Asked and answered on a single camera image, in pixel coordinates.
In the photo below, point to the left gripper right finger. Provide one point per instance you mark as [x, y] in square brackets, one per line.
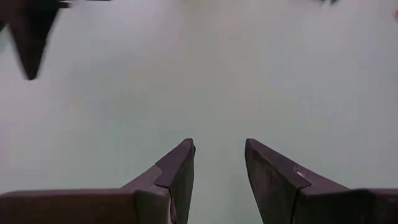
[295, 199]

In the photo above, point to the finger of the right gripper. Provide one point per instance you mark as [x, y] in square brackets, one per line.
[31, 31]

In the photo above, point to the teal table mat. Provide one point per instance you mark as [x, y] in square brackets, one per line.
[199, 77]

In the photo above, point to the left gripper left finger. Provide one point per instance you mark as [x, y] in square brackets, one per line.
[155, 199]

